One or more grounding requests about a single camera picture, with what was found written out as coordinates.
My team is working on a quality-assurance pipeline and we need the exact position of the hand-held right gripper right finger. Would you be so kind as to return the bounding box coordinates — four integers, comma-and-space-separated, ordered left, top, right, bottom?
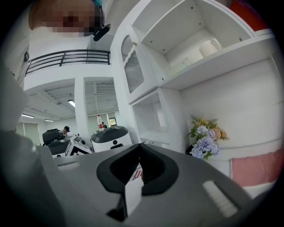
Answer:
139, 143, 179, 196

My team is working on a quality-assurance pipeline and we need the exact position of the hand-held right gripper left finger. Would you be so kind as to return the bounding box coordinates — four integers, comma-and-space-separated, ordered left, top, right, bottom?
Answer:
96, 143, 142, 223

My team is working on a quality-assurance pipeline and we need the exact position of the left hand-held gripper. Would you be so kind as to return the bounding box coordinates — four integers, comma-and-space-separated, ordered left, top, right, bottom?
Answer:
47, 135, 93, 157

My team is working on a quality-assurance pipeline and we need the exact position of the white shelf cabinet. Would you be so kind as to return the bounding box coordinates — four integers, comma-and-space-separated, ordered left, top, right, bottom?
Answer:
110, 0, 281, 157

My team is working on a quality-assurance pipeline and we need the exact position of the black backpack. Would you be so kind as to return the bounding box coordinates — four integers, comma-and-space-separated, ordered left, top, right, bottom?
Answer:
42, 128, 65, 146

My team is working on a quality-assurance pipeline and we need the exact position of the white machine with dark top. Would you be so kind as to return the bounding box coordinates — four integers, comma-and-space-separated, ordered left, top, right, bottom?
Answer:
90, 125, 133, 153

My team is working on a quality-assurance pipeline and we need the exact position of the red label plastic bottle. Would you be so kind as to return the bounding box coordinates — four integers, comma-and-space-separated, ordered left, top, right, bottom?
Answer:
97, 114, 105, 132

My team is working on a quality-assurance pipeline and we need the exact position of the artificial flower bouquet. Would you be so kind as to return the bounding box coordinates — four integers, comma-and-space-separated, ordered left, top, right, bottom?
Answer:
186, 113, 230, 160

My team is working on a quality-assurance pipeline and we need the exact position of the black metal railing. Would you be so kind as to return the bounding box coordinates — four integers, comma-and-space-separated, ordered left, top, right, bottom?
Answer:
25, 49, 111, 76

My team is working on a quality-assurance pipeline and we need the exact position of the pink cloth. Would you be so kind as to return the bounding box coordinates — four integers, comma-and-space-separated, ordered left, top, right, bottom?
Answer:
230, 149, 284, 189

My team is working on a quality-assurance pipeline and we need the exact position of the ribbed glass cabinet door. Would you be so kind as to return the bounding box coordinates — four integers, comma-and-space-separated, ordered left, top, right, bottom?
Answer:
120, 35, 145, 94

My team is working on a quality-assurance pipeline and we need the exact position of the person's white shirt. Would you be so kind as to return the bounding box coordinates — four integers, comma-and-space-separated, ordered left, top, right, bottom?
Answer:
8, 4, 32, 90

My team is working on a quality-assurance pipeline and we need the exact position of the person's head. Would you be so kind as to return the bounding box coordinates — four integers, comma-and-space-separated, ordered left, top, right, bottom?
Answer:
28, 0, 105, 38

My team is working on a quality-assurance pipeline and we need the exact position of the white kettle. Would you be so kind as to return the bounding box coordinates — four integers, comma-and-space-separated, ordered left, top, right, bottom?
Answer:
198, 38, 222, 59

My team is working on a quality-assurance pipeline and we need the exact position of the orange box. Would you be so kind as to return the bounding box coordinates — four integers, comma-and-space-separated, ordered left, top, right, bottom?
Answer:
229, 0, 269, 32

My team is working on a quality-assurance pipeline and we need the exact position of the black head-worn camera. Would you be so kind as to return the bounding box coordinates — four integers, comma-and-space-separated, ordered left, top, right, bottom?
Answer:
93, 23, 111, 42

